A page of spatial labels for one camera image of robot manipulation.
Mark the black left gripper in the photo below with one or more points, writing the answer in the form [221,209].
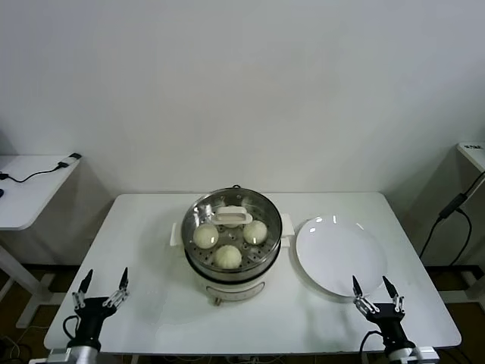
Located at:
[92,314]

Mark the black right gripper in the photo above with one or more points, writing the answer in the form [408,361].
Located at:
[390,322]

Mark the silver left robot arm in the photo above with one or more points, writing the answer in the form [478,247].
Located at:
[76,355]

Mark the perforated steel steamer basket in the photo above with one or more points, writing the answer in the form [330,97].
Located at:
[201,265]

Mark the steel steamer pot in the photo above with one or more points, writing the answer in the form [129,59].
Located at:
[235,290]

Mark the white round plate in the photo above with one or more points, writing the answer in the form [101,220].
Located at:
[333,254]

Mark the white side desk with laptop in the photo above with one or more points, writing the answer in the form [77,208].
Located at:
[30,197]

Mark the black power adapter brick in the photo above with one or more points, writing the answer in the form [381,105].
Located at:
[452,205]

